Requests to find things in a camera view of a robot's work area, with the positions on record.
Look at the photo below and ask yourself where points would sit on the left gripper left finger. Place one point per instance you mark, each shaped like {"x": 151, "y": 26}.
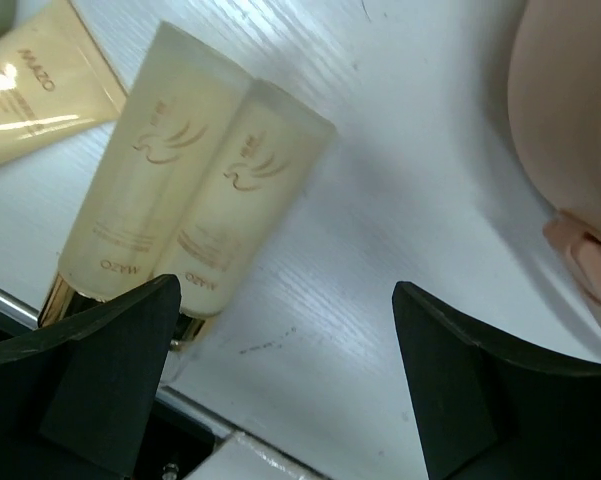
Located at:
{"x": 80, "y": 380}

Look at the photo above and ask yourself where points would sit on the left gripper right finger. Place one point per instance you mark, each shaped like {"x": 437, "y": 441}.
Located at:
{"x": 489, "y": 405}

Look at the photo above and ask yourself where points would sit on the gold cosmetic bottles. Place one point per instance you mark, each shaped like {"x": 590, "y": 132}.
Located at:
{"x": 263, "y": 162}

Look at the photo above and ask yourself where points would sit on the beige cosmetic tube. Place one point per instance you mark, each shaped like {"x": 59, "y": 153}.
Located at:
{"x": 55, "y": 82}

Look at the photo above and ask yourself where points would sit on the pink open suitcase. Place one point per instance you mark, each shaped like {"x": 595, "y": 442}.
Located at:
{"x": 554, "y": 110}

